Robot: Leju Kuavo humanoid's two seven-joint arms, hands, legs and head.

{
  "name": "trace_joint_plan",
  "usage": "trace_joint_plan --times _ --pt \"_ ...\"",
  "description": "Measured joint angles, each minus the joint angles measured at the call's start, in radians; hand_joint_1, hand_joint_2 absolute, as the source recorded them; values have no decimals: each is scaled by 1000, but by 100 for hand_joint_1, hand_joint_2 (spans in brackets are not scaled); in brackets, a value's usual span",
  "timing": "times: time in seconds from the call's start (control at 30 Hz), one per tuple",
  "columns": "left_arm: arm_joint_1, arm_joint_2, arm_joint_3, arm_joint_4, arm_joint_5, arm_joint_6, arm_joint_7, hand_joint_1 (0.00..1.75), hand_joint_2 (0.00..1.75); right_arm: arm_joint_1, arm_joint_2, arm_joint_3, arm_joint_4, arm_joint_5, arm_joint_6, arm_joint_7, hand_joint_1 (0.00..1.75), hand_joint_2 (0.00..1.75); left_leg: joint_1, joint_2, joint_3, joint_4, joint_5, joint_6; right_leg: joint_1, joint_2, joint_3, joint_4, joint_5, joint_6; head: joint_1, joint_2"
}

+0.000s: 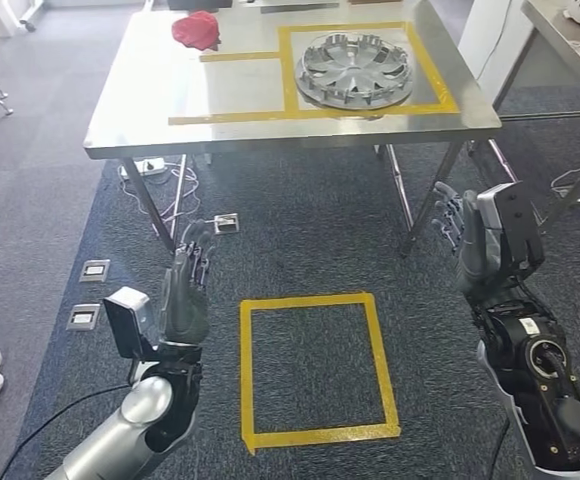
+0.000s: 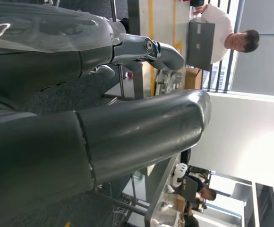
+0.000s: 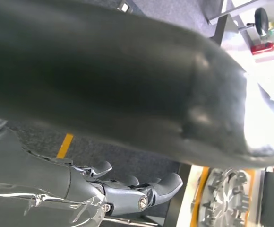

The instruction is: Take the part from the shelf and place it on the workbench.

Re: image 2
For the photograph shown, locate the yellow workbench tape lines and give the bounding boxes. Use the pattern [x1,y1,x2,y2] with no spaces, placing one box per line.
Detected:
[147,0,183,97]

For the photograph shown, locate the steel workbench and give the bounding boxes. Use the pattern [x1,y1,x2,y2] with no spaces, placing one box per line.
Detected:
[110,0,192,100]

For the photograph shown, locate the grey laptop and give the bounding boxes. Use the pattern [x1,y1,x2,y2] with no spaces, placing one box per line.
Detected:
[180,176,198,204]
[186,22,216,71]

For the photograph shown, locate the brown cardboard box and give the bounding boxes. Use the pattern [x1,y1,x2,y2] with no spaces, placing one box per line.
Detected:
[185,67,202,91]

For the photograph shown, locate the person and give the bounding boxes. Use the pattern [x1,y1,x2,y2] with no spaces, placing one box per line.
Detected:
[186,174,217,203]
[189,0,260,65]

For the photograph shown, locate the black window railing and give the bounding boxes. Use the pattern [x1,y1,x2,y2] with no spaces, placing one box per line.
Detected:
[202,0,245,94]

